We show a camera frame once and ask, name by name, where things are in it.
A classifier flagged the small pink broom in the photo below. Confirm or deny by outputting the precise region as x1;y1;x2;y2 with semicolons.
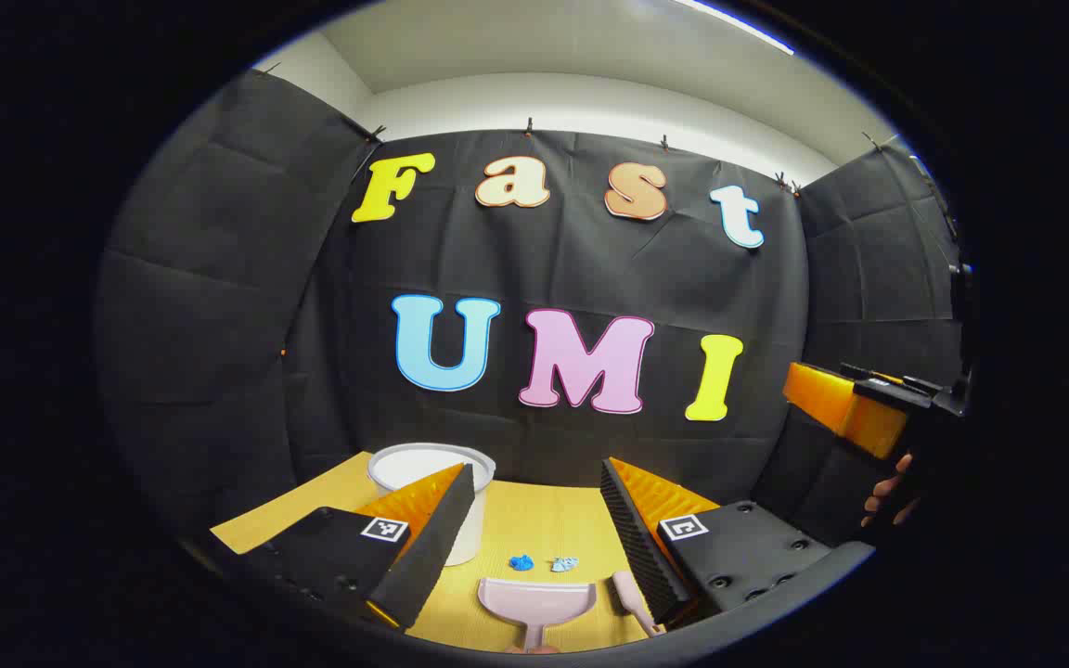
611;571;665;637

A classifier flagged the white ribbed garbage bin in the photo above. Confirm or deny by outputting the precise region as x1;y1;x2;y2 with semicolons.
367;443;496;567

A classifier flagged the pink plastic dustpan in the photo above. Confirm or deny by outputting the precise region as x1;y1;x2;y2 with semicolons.
477;577;598;653

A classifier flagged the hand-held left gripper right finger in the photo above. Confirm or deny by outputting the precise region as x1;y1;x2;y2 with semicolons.
599;456;877;627

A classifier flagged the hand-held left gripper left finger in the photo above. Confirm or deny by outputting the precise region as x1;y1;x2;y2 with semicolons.
219;462;478;632

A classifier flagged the yellow wooden desktop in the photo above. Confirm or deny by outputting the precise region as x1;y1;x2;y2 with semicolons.
210;452;730;652

